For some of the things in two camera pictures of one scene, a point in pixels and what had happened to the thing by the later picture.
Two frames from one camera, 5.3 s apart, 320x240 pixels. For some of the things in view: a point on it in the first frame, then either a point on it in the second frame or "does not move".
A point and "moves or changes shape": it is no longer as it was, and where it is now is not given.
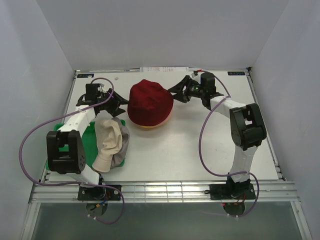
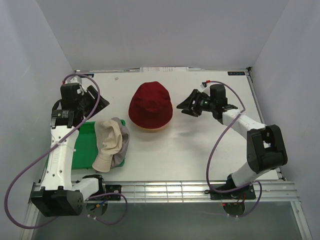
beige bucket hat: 109,139 does not move
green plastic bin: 90,144 does not move
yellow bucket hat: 152,127 moves or changes shape
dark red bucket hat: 149,103 does not move
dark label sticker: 236,73 does not move
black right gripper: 182,97 -> 195,96
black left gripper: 115,112 -> 86,94
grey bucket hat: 118,157 does not move
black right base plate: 222,191 does not move
